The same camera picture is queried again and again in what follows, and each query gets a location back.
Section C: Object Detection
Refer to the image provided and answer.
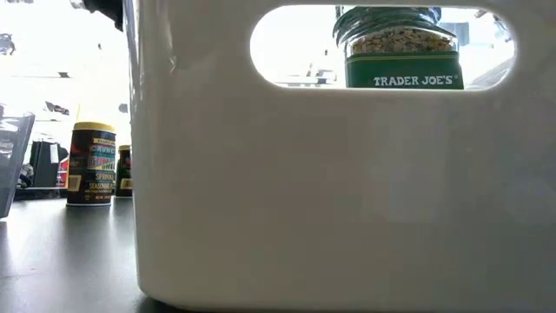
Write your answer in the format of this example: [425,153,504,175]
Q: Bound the yellow-lid black spice can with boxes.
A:
[65,121,117,208]
[114,144,134,199]

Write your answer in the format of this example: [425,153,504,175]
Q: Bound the green-lid glass spice jar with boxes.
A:
[332,5,465,90]

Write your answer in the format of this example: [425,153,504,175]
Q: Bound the black background cabinet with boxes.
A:
[28,139,70,189]

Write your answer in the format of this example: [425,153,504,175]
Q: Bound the red background object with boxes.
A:
[57,158,70,188]

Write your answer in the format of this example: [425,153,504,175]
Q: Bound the smoky grey plastic bin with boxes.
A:
[0,103,36,219]

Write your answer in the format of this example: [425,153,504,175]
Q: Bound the translucent white plastic bin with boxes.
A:
[125,0,556,313]

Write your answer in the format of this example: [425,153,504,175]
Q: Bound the black aluminium table frame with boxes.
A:
[12,185,117,202]

